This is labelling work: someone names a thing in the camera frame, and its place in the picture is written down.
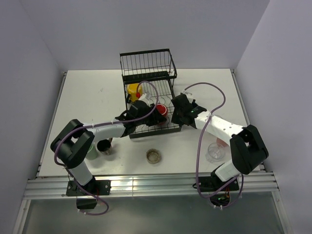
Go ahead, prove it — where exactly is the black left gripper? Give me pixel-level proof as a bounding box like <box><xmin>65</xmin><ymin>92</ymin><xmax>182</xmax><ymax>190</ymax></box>
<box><xmin>135</xmin><ymin>103</ymin><xmax>166</xmax><ymax>127</ymax></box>

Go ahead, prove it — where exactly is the red mug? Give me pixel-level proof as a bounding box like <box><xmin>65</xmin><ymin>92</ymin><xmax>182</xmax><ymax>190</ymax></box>
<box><xmin>156</xmin><ymin>104</ymin><xmax>168</xmax><ymax>126</ymax></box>

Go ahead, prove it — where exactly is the yellow ceramic mug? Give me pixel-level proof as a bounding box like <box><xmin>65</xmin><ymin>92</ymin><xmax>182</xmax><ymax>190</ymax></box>
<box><xmin>127</xmin><ymin>83</ymin><xmax>142</xmax><ymax>103</ymax></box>

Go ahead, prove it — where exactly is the black wire dish rack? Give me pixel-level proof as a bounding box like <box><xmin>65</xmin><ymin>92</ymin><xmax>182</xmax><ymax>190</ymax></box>
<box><xmin>120</xmin><ymin>48</ymin><xmax>181</xmax><ymax>139</ymax></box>

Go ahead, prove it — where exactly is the black metal mug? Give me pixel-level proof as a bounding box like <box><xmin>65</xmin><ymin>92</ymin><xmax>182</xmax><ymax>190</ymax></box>
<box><xmin>97</xmin><ymin>138</ymin><xmax>113</xmax><ymax>155</ymax></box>

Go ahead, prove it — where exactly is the green plastic cup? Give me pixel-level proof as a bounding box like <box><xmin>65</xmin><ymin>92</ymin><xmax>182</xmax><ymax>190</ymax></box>
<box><xmin>85</xmin><ymin>143</ymin><xmax>98</xmax><ymax>160</ymax></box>

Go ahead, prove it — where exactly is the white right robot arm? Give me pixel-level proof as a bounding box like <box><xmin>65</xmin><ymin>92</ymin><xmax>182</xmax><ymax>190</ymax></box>
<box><xmin>172</xmin><ymin>93</ymin><xmax>269</xmax><ymax>191</ymax></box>

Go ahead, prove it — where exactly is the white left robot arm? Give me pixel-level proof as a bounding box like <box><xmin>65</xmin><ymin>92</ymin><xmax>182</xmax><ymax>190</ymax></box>
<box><xmin>50</xmin><ymin>100</ymin><xmax>166</xmax><ymax>195</ymax></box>

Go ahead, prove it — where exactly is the small brown glass jar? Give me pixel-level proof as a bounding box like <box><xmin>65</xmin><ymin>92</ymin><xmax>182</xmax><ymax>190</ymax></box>
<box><xmin>146</xmin><ymin>149</ymin><xmax>161</xmax><ymax>164</ymax></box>

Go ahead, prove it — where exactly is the clear glass front right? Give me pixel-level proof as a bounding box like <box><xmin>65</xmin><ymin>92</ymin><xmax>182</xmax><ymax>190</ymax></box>
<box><xmin>206</xmin><ymin>143</ymin><xmax>225</xmax><ymax>162</ymax></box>

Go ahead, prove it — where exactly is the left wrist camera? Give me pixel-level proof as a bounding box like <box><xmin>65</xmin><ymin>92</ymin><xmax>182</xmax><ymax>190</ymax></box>
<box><xmin>138</xmin><ymin>92</ymin><xmax>151</xmax><ymax>106</ymax></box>

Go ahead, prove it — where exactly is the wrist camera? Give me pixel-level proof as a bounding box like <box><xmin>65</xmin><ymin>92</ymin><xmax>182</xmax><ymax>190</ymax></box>
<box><xmin>181</xmin><ymin>90</ymin><xmax>195</xmax><ymax>102</ymax></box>
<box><xmin>138</xmin><ymin>92</ymin><xmax>151</xmax><ymax>106</ymax></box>

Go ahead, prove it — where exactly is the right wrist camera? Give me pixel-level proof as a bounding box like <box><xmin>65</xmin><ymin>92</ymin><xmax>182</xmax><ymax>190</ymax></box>
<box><xmin>181</xmin><ymin>90</ymin><xmax>195</xmax><ymax>102</ymax></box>

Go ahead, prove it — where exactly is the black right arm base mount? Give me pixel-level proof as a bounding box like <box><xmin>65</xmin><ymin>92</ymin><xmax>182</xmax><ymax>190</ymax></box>
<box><xmin>198</xmin><ymin>176</ymin><xmax>239</xmax><ymax>207</ymax></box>

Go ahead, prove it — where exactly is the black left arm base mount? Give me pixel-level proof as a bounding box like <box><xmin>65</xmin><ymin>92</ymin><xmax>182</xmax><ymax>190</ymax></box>
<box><xmin>66</xmin><ymin>180</ymin><xmax>111</xmax><ymax>210</ymax></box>

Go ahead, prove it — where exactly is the aluminium frame rail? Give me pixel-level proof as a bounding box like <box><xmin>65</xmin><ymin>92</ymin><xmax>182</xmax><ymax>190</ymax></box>
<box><xmin>22</xmin><ymin>171</ymin><xmax>279</xmax><ymax>200</ymax></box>

